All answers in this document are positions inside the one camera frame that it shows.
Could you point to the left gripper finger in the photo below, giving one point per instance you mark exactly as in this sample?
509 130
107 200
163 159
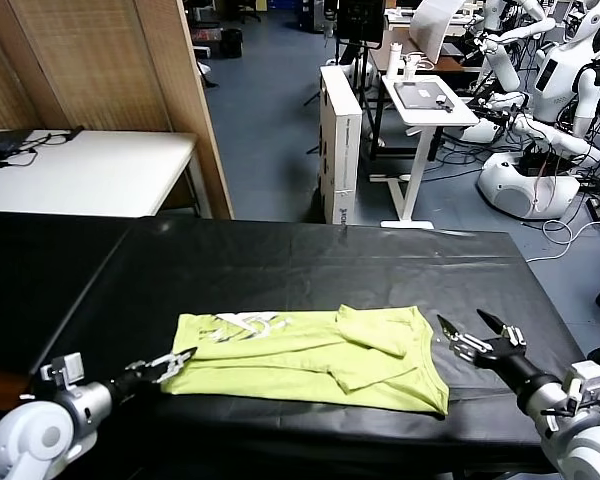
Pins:
170 374
167 359

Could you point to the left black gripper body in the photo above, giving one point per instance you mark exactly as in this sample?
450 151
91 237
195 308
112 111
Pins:
127 385

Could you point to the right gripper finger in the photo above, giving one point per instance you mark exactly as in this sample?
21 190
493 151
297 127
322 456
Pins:
505 332
462 342

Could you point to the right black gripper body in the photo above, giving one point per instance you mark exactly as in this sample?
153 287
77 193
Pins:
517 367

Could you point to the yellow-green printed T-shirt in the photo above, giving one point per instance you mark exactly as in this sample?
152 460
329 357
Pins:
290 365

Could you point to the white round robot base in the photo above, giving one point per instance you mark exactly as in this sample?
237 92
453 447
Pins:
522 187

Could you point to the white robot base shell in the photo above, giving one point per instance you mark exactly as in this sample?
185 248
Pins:
480 131

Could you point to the white humanoid robot raised arm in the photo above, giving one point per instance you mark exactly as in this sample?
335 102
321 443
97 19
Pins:
502 65

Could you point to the left silver-white robot arm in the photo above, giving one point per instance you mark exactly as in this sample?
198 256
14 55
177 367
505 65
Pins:
45 435

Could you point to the right silver-white robot arm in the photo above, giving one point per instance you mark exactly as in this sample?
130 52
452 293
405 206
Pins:
580 440

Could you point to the black side table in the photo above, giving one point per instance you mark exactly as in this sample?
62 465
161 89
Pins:
30 280

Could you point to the black table cover sheet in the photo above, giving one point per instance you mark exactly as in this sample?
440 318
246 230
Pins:
330 270

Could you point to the black power strip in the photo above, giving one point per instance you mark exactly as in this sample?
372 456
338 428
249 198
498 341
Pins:
596 209

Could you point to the white rectangular table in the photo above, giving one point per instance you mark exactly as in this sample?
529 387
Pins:
105 170

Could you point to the tall white cardboard box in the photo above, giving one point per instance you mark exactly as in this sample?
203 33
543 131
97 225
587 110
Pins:
340 150

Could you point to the white standing desk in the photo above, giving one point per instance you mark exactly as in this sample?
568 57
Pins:
430 116

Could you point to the small black device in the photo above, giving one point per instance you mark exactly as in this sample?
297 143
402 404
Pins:
445 103

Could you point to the grey closed laptop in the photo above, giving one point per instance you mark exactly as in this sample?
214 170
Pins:
420 95

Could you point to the black monitor tripod stand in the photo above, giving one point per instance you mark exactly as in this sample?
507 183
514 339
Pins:
365 100

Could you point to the white humanoid robot black chest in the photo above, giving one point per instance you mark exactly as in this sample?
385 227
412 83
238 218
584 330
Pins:
562 75

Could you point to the black bag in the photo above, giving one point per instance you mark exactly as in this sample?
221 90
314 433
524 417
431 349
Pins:
2 146

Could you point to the brown wooden desk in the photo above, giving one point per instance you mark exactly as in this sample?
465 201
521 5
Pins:
450 65

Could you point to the white bottle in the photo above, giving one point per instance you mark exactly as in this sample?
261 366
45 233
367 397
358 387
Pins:
393 62

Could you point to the wooden partition screen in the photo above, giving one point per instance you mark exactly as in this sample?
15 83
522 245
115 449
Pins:
105 65

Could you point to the white curved panel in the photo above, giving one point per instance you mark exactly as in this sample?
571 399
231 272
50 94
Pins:
432 30

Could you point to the black trash bin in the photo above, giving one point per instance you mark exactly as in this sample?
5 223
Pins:
233 44

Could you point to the black monitor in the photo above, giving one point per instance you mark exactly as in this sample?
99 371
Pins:
360 20

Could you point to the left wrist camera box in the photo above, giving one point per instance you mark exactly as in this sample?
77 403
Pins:
64 370

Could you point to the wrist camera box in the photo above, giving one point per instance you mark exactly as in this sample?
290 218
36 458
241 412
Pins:
64 370
587 387

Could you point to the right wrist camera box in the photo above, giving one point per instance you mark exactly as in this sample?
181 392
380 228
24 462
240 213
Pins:
587 387

